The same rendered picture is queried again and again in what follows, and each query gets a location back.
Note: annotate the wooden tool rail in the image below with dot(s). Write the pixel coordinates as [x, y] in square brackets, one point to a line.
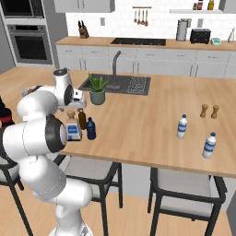
[142, 7]

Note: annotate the black bottle red band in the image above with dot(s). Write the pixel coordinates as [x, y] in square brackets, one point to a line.
[4, 115]

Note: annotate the small teal timer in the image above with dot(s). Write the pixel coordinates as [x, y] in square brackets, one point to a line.
[216, 41]

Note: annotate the brown glass bottle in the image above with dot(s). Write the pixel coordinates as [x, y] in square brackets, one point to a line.
[82, 120]

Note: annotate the wooden shaker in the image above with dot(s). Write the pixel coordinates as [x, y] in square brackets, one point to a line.
[204, 111]
[215, 112]

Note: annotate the dark blue glass bottle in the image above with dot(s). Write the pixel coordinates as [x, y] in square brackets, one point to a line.
[91, 130]

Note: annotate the dark sink basin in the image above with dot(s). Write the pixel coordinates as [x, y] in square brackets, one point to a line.
[132, 84]

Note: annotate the black chair grey seat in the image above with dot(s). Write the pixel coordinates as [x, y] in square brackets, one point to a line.
[187, 187]
[92, 172]
[6, 176]

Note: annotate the dark red jar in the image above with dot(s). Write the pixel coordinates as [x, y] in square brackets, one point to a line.
[200, 5]

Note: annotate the square glass bottle blue label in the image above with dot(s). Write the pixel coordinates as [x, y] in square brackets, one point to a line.
[73, 129]

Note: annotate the black hob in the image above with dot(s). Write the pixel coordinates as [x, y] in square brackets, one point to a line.
[138, 41]

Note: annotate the grey corner wall cupboard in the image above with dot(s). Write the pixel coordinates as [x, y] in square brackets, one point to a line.
[228, 5]

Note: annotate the hanging wooden kitchen tool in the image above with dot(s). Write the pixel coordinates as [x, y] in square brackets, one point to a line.
[142, 17]
[146, 18]
[139, 17]
[135, 17]

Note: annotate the steel microwave oven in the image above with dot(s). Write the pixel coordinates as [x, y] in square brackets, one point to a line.
[21, 7]

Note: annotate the white wall socket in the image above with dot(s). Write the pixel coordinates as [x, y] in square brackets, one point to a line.
[200, 23]
[102, 21]

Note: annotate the yellow jar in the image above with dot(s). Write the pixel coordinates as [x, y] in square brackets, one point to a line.
[210, 5]

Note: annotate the grey tap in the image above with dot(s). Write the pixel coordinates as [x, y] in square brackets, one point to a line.
[115, 66]

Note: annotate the grey wall cupboards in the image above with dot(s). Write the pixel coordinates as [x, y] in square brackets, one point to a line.
[84, 5]

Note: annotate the green plant in grey pot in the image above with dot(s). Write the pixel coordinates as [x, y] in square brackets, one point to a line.
[97, 93]

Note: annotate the brown knife block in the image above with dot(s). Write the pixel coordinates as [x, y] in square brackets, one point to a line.
[83, 31]

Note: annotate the grey base cupboards run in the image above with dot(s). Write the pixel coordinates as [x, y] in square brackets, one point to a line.
[172, 61]

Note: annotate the steel wall oven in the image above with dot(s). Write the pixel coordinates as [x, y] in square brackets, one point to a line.
[30, 46]

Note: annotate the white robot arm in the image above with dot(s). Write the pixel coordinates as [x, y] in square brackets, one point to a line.
[40, 144]

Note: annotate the white wall shelf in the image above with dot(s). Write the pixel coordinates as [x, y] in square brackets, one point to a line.
[196, 11]

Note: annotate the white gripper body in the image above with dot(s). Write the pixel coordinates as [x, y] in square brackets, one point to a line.
[72, 107]

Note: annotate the clear plastic water bottle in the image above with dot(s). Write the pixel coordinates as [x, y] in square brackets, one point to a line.
[182, 128]
[209, 147]

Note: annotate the black toaster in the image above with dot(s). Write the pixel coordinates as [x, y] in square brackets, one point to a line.
[200, 36]

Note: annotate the small brown jar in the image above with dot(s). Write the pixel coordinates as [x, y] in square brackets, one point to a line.
[195, 6]

